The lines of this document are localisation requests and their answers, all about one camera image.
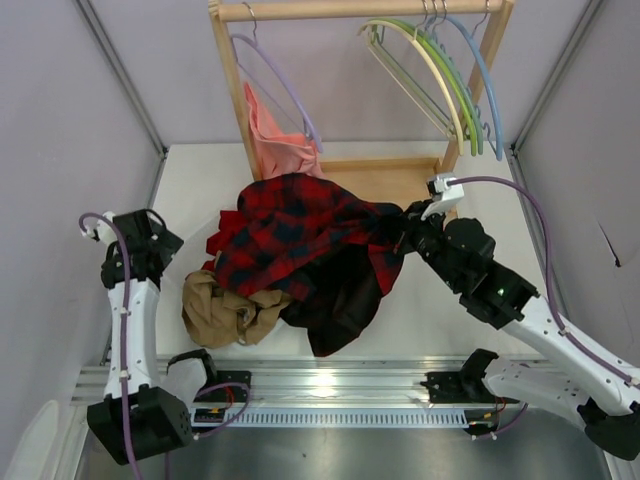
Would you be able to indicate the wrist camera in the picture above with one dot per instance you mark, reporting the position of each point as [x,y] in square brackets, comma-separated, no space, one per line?
[445,195]
[98,227]

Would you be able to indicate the pink skirt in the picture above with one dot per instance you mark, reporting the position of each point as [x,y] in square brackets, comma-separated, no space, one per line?
[278,153]

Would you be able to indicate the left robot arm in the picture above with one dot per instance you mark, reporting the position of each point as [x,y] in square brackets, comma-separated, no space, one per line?
[144,411]

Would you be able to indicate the teal hanger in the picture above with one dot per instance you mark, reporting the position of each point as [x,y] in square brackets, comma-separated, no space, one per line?
[472,128]

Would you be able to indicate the purple hanger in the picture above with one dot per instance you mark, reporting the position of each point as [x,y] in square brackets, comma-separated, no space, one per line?
[307,127]

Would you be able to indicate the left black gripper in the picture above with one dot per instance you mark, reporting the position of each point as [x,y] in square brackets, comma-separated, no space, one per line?
[163,240]

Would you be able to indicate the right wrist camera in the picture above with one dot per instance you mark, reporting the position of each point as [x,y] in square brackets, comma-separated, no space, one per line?
[445,195]

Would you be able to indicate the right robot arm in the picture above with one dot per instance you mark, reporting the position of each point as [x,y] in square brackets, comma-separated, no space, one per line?
[600,394]

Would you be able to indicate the cream hanger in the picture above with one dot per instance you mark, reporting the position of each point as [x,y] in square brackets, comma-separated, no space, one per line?
[445,118]

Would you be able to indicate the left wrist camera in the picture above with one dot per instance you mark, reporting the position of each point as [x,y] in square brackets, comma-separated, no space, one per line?
[98,227]

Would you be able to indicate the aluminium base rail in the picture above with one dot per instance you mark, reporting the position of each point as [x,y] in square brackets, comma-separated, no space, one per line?
[351,393]

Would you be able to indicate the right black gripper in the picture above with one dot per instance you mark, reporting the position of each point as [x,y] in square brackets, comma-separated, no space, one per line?
[415,220]

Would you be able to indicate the tan garment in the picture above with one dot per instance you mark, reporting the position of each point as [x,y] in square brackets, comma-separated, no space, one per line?
[216,317]

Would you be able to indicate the blue hanger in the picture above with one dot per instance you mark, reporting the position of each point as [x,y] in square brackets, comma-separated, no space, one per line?
[484,55]

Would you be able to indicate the red plaid skirt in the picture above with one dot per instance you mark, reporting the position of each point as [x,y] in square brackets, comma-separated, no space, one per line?
[331,251]

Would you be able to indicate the wooden clothes rack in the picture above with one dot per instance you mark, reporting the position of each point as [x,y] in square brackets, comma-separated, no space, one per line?
[395,179]

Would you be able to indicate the green hanger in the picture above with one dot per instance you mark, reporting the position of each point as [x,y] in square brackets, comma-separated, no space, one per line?
[458,119]

